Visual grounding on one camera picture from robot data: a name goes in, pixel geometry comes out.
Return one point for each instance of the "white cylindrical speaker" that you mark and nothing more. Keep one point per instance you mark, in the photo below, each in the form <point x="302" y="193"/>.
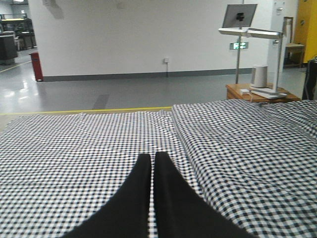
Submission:
<point x="259" y="76"/>

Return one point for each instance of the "green exit sign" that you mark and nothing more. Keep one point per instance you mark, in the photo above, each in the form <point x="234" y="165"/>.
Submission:
<point x="237" y="45"/>

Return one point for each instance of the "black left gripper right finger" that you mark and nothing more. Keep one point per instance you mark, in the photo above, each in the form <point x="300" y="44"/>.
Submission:
<point x="180" y="212"/>

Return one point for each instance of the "grey tablet on stand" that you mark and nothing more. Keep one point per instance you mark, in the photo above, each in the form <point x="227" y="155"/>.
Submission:
<point x="239" y="15"/>

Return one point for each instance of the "wooden chair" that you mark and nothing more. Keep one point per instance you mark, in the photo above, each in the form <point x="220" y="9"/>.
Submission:
<point x="293" y="56"/>

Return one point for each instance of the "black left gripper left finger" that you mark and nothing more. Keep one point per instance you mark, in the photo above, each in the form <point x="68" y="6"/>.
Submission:
<point x="125" y="215"/>

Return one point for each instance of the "black white checkered bedsheet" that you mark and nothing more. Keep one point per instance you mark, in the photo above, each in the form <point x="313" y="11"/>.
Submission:
<point x="256" y="165"/>

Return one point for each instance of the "white power adapter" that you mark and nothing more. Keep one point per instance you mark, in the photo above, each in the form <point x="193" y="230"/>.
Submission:
<point x="244" y="91"/>

